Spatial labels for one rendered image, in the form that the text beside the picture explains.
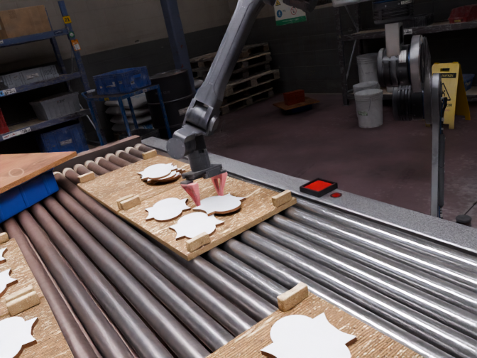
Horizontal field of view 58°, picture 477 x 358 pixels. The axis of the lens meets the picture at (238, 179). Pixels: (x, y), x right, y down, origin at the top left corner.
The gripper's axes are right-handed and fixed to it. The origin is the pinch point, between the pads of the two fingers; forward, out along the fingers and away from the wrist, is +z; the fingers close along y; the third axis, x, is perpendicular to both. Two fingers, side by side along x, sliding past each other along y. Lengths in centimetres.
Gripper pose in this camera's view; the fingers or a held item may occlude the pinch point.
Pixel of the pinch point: (209, 199)
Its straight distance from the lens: 122.5
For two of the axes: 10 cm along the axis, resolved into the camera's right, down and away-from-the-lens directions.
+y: 7.8, -3.0, 5.5
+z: 2.4, 9.5, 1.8
